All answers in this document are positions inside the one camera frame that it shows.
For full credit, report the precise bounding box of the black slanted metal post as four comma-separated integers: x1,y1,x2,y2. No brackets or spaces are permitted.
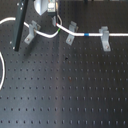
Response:
12,0,29,51

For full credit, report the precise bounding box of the white cable with blue band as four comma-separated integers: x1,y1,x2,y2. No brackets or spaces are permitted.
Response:
0,17,128,92

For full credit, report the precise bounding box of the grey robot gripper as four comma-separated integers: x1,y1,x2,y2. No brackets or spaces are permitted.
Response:
34,0,58,27

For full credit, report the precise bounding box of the right grey cable clip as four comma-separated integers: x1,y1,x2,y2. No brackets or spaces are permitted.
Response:
99,26,111,52

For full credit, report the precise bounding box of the middle grey cable clip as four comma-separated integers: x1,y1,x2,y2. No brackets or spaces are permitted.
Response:
66,22,78,45

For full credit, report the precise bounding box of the grey cable clip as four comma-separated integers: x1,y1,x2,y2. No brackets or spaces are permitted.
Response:
99,26,111,52
66,22,78,45
24,21,41,44

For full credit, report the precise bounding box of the left grey cable clip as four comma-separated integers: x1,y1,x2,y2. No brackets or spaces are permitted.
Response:
24,21,41,44

